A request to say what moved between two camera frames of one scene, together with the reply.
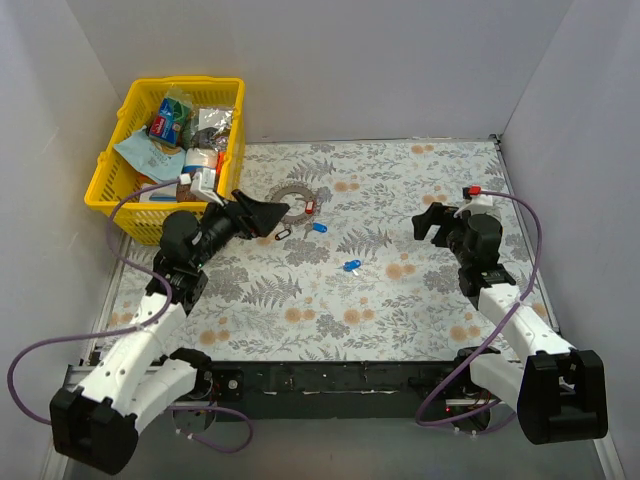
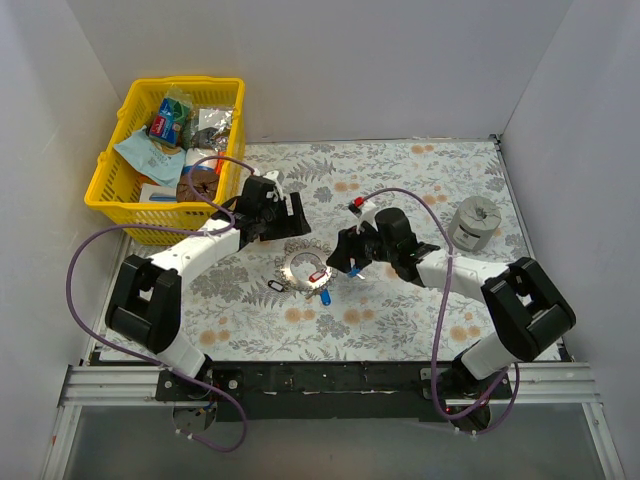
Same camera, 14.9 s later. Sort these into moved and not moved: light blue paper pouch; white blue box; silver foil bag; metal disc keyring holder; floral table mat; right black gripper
Moved: right black gripper; metal disc keyring holder
Not moved: light blue paper pouch; white blue box; silver foil bag; floral table mat
